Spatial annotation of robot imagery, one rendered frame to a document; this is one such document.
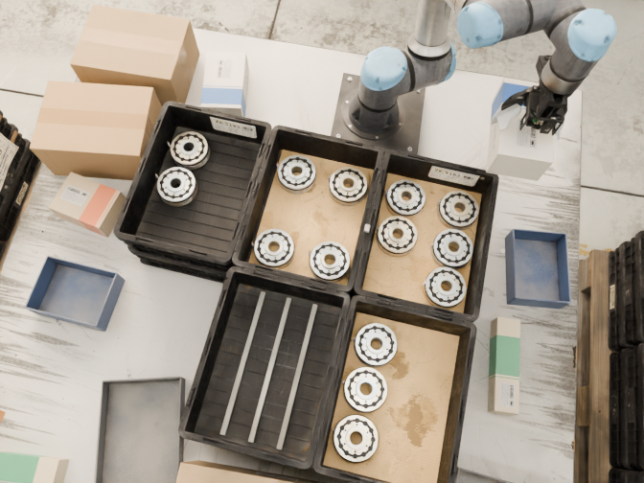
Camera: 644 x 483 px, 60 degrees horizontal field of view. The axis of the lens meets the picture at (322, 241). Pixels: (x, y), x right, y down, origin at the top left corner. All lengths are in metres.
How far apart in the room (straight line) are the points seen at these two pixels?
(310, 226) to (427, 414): 0.55
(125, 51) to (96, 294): 0.71
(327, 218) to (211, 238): 0.31
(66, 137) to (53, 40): 1.46
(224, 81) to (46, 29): 1.56
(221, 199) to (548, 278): 0.93
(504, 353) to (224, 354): 0.71
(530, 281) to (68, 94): 1.40
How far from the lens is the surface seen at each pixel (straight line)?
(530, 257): 1.70
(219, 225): 1.50
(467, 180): 1.53
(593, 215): 2.68
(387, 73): 1.55
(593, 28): 1.10
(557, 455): 1.63
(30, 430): 1.67
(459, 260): 1.47
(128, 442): 1.57
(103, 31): 1.88
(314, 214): 1.50
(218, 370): 1.41
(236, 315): 1.42
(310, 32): 2.91
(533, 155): 1.32
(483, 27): 1.06
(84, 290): 1.68
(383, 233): 1.46
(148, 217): 1.56
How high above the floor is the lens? 2.21
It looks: 70 degrees down
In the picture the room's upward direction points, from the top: 3 degrees clockwise
